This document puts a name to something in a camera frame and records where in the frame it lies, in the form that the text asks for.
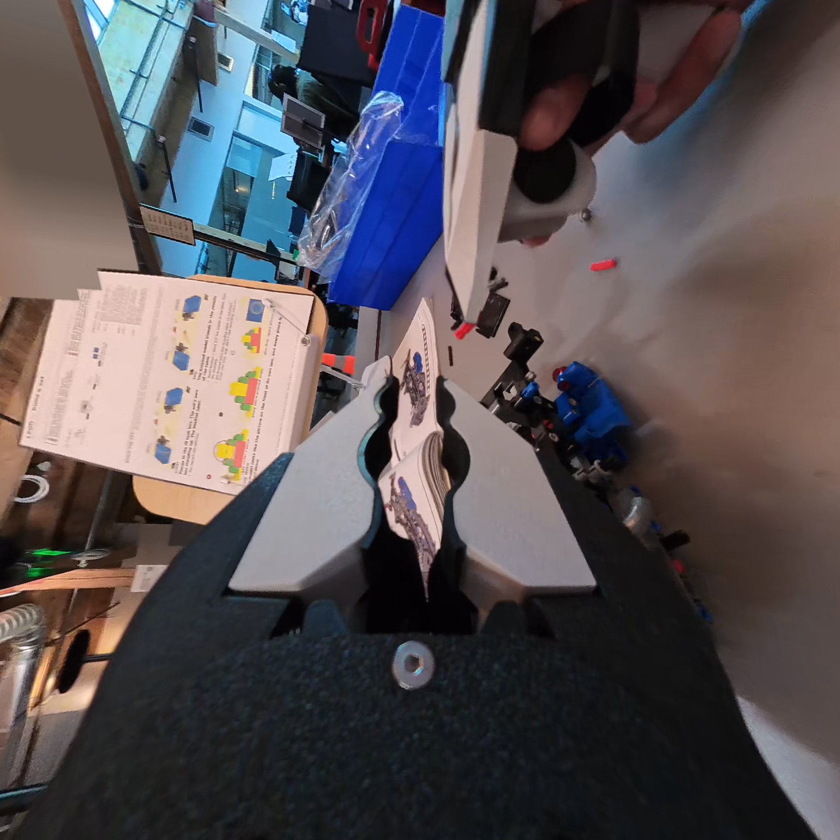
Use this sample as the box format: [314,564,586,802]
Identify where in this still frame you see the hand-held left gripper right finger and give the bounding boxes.
[428,377,598,634]

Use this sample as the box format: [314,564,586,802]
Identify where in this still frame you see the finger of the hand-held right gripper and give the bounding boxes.
[441,82,521,324]

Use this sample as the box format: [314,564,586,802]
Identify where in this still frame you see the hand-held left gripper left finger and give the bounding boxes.
[227,374,431,634]

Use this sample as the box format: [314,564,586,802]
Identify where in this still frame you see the black blue lego model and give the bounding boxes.
[479,322,716,624]

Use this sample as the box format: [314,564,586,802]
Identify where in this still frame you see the lego instruction booklet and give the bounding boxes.
[377,297,455,601]

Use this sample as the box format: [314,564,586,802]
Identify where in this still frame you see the black square lego tile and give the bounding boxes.
[476,292,511,339]

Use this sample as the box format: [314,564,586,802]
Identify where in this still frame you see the person's right hand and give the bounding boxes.
[518,0,756,153]

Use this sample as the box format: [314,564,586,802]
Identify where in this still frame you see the blue plastic bin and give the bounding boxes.
[327,5,455,311]

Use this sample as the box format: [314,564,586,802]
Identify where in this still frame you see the clear plastic bag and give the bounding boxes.
[295,92,421,270]

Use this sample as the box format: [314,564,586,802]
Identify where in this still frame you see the printed instruction sheet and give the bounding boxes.
[18,269,317,497]

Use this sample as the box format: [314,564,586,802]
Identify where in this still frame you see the silver flexible duct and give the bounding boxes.
[0,602,48,788]

